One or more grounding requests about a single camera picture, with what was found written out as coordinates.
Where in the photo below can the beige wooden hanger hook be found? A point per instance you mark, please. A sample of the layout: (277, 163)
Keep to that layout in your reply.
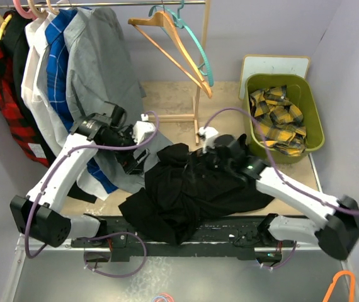
(37, 12)

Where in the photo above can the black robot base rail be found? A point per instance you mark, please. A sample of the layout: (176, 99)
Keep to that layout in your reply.
(235, 236)

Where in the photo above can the yellow hanger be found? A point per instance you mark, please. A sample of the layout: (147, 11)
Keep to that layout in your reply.
(4, 24)

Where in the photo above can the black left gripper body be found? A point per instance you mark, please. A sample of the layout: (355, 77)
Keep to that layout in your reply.
(126, 159)

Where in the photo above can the teal plastic hanger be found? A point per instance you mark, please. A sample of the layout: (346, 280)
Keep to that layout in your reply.
(204, 68)

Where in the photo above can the yellow plaid shirt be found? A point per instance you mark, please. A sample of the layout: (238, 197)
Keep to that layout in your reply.
(281, 123)

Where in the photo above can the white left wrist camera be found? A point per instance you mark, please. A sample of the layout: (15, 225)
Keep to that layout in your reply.
(143, 130)

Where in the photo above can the pink hanger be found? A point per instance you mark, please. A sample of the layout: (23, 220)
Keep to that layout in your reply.
(25, 13)

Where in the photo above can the black hanging garment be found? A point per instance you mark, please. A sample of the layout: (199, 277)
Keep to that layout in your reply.
(16, 46)

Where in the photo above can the red black plaid shirt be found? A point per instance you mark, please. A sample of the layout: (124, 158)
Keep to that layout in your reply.
(9, 100)

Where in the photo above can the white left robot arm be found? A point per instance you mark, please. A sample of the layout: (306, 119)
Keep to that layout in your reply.
(37, 215)

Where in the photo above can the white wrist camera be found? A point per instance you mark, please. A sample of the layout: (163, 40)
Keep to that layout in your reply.
(143, 130)
(207, 135)

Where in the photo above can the blue checked hanging shirt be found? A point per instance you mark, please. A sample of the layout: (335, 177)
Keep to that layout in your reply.
(92, 180)

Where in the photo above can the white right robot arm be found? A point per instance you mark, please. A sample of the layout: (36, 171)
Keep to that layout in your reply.
(331, 223)

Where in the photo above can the wooden clothes rack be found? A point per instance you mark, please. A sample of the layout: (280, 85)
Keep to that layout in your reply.
(162, 20)

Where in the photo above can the olive green plastic bin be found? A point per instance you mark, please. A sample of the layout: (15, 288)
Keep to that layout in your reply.
(300, 94)

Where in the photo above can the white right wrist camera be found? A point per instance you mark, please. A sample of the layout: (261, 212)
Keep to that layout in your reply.
(207, 135)

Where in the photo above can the white hanging shirt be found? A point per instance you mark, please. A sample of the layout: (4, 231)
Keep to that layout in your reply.
(34, 86)

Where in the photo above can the grey hanging shirt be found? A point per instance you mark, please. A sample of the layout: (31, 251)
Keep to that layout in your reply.
(100, 72)

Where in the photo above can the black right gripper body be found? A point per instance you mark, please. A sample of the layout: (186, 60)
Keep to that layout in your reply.
(213, 160)

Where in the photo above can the light wooden hanger hook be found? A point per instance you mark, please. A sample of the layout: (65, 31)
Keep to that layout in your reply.
(52, 7)

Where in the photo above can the white board behind bin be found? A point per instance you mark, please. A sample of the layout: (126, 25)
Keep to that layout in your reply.
(272, 64)

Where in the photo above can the red blue hangers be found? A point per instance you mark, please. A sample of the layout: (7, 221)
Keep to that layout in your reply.
(163, 297)

